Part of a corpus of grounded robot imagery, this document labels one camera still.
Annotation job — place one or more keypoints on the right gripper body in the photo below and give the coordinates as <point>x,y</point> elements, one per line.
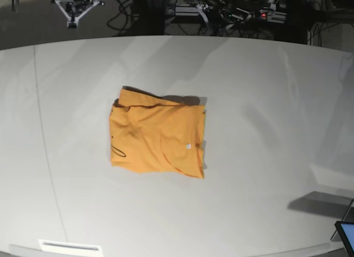
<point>74,10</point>

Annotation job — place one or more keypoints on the yellow T-shirt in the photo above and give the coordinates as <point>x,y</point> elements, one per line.
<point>151,133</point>

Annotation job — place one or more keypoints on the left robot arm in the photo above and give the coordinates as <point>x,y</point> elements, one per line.
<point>249,5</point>

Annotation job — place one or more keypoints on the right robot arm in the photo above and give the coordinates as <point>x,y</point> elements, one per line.
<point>74,10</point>

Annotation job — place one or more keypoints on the white power strip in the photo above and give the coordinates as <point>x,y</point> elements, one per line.
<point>270,13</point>

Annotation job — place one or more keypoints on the grey tablet stand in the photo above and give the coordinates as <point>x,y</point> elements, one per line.
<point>347,217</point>

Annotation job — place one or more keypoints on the tablet with blue screen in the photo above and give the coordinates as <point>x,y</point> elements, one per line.
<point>345,231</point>

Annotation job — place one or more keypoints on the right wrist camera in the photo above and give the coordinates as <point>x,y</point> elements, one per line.
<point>71,25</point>

